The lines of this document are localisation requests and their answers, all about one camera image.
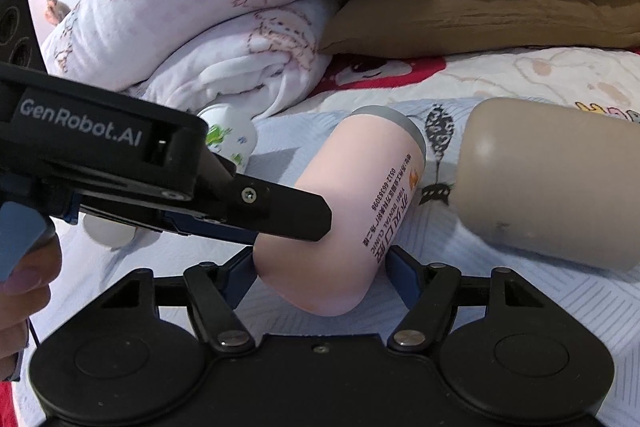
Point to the pink cup with grey rim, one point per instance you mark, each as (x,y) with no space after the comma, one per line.
(367,171)

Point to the person's hand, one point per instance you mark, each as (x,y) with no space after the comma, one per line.
(23,294)

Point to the light blue patterned cloth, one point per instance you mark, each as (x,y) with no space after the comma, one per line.
(512,358)

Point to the brown pillow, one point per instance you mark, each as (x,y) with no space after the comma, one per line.
(416,28)

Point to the cartoon bear bed sheet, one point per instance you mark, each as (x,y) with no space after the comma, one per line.
(606,302)

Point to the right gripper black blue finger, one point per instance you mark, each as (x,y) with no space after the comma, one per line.
(169,221)

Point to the beige cup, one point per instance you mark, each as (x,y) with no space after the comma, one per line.
(551,179)

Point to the orange and white cup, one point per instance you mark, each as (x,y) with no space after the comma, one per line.
(108,233)

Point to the white cup with green print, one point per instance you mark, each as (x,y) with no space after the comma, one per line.
(231,134)

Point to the right gripper black blue own finger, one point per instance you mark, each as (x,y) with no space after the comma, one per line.
(429,293)
(215,291)

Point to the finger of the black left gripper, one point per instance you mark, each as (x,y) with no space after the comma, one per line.
(264,207)

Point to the white pink folded quilt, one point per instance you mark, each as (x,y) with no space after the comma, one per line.
(262,56)

